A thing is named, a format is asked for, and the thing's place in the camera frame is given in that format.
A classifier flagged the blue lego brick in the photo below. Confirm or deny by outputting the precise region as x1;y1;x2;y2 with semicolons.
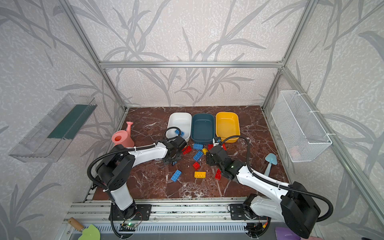
175;130;185;137
193;144;204;150
171;170;182;182
193;151;204;162

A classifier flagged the small red lego brick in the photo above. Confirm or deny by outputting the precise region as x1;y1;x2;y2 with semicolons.
193;162;201;171

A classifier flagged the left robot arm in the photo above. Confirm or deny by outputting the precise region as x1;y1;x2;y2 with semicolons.
87;136;188;211

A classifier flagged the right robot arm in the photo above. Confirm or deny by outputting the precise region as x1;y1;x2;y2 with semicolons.
207;137;334;239

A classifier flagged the white rectangular container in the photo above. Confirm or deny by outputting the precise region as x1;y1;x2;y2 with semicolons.
167;112;192;142

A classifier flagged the yellow rectangular container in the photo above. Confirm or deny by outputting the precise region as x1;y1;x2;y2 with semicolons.
216;112;241;141

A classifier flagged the teal rectangular container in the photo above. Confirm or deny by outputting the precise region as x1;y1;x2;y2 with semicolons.
191;114;216;145

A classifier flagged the pink watering can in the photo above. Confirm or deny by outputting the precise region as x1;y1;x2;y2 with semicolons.
111;122;135;148

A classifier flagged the light blue toy shovel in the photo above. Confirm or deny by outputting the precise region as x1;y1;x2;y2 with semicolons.
264;153;278;177

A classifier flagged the purple object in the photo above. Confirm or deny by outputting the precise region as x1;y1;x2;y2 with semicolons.
275;227;301;240

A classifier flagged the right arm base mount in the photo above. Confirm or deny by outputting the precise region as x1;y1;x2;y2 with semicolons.
228;204;258;220

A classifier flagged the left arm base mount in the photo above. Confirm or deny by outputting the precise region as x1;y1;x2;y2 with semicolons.
109;203;152;221

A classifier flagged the white wire mesh basket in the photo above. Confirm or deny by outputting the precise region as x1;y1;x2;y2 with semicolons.
271;90;332;163

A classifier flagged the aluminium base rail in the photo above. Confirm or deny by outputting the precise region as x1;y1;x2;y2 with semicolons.
64;197;267;234

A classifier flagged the green trowel wooden handle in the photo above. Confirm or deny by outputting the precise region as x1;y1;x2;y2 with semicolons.
68;218;101;240

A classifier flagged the clear plastic wall shelf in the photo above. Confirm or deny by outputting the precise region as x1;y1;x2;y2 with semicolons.
9;94;97;163

